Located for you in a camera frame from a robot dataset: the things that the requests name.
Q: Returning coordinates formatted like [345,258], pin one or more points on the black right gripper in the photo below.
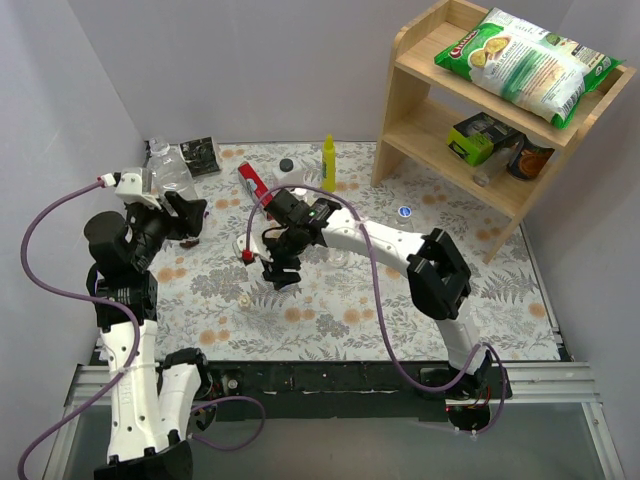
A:
[282,257]

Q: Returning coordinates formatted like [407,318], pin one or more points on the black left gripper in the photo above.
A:
[167,220]

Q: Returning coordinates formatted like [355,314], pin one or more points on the blue bottle cap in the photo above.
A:
[404,212]

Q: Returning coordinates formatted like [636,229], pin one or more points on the clear plastic bottle large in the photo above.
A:
[405,225]

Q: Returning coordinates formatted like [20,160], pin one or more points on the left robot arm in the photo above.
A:
[150,405]

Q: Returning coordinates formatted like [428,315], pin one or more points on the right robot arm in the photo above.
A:
[437,275]

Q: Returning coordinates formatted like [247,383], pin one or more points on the white bottle black cap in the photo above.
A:
[288,172]

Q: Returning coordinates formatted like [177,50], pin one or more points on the yellow-green tube bottle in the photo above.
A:
[329,164]

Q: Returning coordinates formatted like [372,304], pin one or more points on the clear small bottle on shelf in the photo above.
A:
[494,165]

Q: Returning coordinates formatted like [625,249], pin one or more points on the beige small cap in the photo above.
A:
[244,302]

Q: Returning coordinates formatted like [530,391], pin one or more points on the black patterned box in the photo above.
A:
[201,156]

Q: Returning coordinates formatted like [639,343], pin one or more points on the red toothpaste box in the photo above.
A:
[256,188]

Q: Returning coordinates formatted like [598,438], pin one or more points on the wooden shelf unit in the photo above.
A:
[416,126]

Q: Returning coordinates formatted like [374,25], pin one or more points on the green black box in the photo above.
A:
[474,139]

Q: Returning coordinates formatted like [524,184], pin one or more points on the tin can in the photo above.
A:
[528,160]

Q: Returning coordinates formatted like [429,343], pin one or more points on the green chips bag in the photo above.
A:
[526,65]

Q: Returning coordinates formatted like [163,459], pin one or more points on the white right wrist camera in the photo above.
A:
[252,248]

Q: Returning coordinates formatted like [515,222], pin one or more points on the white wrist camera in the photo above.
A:
[252,248]
[133,181]

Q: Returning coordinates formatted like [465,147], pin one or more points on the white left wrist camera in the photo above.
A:
[133,181]

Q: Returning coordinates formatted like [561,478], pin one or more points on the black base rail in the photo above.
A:
[329,389]

